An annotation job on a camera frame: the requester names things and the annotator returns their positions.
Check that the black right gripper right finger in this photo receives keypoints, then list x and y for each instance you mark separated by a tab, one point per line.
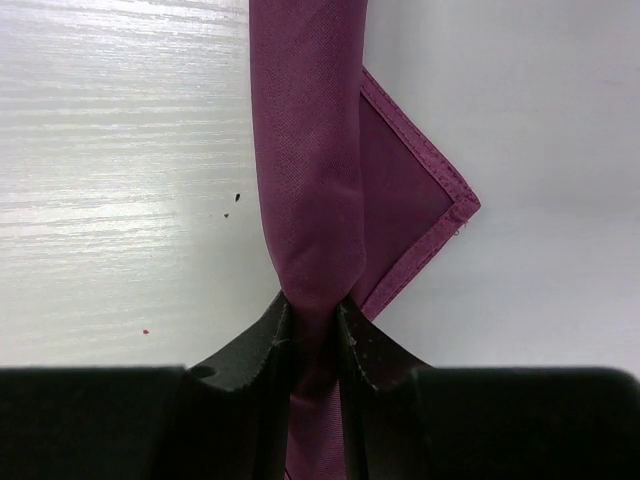
403	419

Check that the purple cloth napkin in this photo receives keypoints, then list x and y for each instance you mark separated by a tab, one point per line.
355	200

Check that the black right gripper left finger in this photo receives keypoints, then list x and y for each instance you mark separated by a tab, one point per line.
224	418

